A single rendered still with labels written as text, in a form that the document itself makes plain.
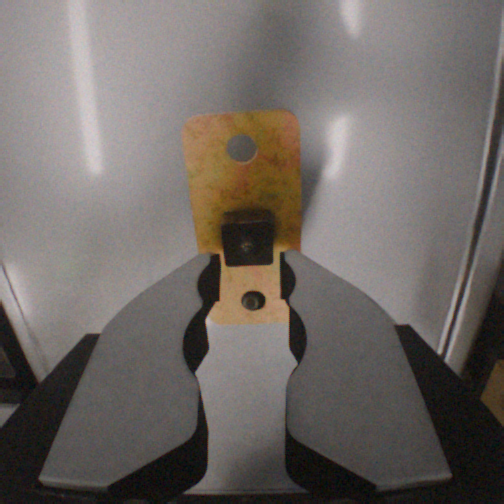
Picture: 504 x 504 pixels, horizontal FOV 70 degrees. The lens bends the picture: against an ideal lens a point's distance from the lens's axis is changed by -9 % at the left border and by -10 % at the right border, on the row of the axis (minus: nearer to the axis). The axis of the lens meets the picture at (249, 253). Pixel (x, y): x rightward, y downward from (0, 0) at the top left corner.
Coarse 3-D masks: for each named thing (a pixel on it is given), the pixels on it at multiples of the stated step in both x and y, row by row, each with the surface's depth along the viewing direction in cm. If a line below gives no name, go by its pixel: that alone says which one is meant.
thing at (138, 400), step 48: (192, 288) 10; (144, 336) 9; (192, 336) 9; (96, 384) 8; (144, 384) 8; (192, 384) 8; (96, 432) 7; (144, 432) 7; (192, 432) 7; (48, 480) 6; (96, 480) 6; (144, 480) 6; (192, 480) 7
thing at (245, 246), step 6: (240, 234) 13; (246, 234) 13; (252, 234) 13; (240, 240) 13; (246, 240) 13; (252, 240) 13; (240, 246) 13; (246, 246) 13; (252, 246) 13; (240, 252) 13; (246, 252) 13; (252, 252) 13
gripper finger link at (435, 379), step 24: (408, 336) 8; (408, 360) 8; (432, 360) 8; (432, 384) 7; (456, 384) 7; (432, 408) 7; (456, 408) 7; (480, 408) 7; (456, 432) 6; (480, 432) 6; (456, 456) 6; (480, 456) 6; (456, 480) 5; (480, 480) 5
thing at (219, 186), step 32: (192, 128) 12; (224, 128) 12; (256, 128) 12; (288, 128) 12; (192, 160) 13; (224, 160) 13; (256, 160) 13; (288, 160) 13; (192, 192) 13; (224, 192) 13; (256, 192) 13; (288, 192) 13; (224, 224) 13; (256, 224) 13; (288, 224) 14; (224, 256) 14; (256, 256) 14; (224, 288) 15; (256, 288) 15; (224, 320) 16; (256, 320) 16; (288, 320) 16
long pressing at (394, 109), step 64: (0, 0) 10; (64, 0) 10; (128, 0) 11; (192, 0) 11; (256, 0) 11; (320, 0) 11; (384, 0) 10; (448, 0) 10; (0, 64) 11; (64, 64) 11; (128, 64) 12; (192, 64) 12; (256, 64) 12; (320, 64) 12; (384, 64) 11; (448, 64) 11; (0, 128) 12; (64, 128) 13; (128, 128) 13; (320, 128) 13; (384, 128) 12; (448, 128) 12; (0, 192) 14; (64, 192) 14; (128, 192) 14; (320, 192) 14; (384, 192) 14; (448, 192) 13; (0, 256) 15; (64, 256) 15; (128, 256) 15; (192, 256) 15; (320, 256) 15; (384, 256) 15; (448, 256) 15; (64, 320) 17; (448, 320) 16; (256, 384) 18; (256, 448) 21
